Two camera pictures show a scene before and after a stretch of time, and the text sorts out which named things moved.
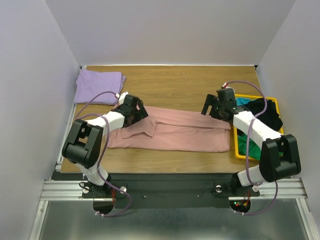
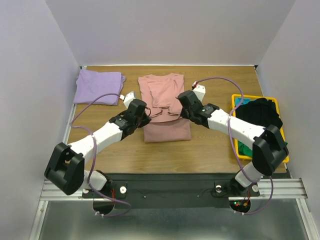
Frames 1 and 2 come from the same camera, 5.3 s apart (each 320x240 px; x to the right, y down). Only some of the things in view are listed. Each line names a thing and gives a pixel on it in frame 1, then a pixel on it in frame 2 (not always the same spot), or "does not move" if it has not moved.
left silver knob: [123, 188] does not move
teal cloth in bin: [241, 101] does not move
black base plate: [167, 191] does not move
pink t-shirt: [168, 130] → [159, 92]
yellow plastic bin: [235, 141] does not move
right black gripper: [213, 107] → [185, 113]
